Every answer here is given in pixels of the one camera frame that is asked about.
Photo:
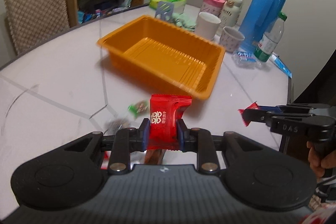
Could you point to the pink lidded cup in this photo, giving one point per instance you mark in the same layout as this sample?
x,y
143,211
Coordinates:
x,y
212,6

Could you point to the green cloth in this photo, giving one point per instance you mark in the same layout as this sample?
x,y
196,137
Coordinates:
x,y
183,21

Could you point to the white miffy bottle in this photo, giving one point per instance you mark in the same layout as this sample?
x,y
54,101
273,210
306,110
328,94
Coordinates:
x,y
230,13

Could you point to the small green candy packet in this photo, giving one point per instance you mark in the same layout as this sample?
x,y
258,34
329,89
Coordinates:
x,y
139,109

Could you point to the large red snack packet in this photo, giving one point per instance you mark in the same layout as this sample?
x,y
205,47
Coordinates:
x,y
165,110

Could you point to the white mug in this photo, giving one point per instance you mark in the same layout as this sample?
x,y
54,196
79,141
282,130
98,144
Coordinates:
x,y
207,25

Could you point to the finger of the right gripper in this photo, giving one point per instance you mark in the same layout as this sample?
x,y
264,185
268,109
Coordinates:
x,y
291,109
266,117

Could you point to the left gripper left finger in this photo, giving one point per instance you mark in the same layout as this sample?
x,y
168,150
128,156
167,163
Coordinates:
x,y
131,138

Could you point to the tiny red candy packet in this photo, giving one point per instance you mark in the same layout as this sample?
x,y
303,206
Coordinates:
x,y
250,114

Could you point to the person's right hand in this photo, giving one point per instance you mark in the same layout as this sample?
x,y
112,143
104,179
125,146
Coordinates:
x,y
318,165

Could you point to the dark red snack packet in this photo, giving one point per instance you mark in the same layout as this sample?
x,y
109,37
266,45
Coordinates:
x,y
154,156

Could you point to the blue flat packet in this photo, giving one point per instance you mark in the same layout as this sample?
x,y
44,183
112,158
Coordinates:
x,y
280,65

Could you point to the patterned mug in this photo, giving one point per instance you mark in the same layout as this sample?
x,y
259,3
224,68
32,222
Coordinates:
x,y
231,39

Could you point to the orange plastic tray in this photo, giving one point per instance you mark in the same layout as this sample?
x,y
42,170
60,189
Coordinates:
x,y
165,58

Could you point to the blue thermos jug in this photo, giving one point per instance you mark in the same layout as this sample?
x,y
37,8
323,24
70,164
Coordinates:
x,y
260,15

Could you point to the quilted beige chair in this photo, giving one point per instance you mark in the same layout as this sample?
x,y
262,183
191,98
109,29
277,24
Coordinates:
x,y
34,21

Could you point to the clear toothpick box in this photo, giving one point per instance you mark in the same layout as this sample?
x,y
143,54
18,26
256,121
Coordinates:
x,y
244,59

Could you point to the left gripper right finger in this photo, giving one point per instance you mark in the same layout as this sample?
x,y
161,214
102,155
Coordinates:
x,y
197,139

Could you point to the grey silver snack packet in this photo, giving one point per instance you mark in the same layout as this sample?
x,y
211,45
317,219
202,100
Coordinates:
x,y
112,127

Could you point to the grey phone stand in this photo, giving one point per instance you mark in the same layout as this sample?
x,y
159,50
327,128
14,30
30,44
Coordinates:
x,y
164,11

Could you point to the green cap water bottle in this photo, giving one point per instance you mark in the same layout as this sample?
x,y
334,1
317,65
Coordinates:
x,y
270,38

